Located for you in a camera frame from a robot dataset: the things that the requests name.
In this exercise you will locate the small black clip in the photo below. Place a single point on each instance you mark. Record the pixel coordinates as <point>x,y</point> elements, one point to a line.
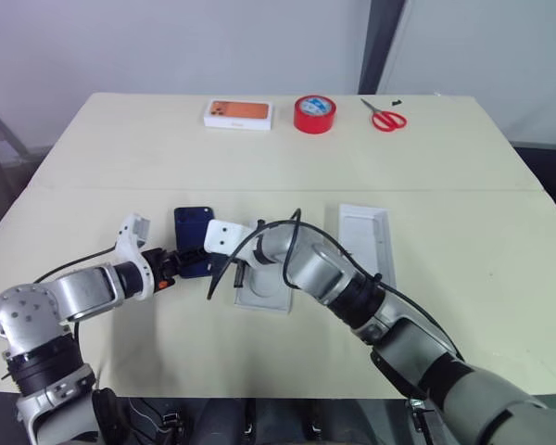
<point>396,102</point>

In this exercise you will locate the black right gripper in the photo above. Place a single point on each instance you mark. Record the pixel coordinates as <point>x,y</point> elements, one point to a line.
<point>241,263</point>

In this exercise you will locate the white box lid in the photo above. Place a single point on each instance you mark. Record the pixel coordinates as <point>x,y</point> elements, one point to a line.
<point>366,241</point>

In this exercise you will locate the red tape roll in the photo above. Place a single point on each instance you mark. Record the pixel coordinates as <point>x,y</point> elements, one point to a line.
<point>314,116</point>

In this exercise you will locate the white box with orange phone print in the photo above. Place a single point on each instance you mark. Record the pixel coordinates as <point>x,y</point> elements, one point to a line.
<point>238,113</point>

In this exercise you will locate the white box base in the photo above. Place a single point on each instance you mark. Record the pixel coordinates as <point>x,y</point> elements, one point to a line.
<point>264,292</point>

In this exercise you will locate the dark blue phone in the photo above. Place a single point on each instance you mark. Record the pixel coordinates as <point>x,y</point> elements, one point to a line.
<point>191,227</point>

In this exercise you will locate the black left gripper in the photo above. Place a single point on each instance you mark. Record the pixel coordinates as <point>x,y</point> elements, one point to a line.
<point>157,266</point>

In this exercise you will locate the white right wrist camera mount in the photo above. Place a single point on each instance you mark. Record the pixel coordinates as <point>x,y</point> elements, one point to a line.
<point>226,236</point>

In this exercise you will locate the dark rounded shapes under table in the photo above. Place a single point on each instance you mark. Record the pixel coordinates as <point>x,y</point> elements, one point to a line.
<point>259,422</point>

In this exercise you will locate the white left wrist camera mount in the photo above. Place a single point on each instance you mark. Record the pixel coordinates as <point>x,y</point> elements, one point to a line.
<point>130,241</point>

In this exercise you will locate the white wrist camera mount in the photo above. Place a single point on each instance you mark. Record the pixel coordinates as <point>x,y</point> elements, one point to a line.
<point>226,236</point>
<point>130,241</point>

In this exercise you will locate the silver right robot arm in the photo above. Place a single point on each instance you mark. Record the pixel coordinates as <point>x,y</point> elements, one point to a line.
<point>398,324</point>

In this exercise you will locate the dark slanted frame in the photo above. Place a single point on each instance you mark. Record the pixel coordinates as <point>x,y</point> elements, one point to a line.
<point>4,153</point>

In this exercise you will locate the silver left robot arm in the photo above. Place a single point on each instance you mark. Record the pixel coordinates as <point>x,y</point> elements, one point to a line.
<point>79,289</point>

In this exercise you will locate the dark vertical post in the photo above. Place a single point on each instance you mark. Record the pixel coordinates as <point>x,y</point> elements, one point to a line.
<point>381,46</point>

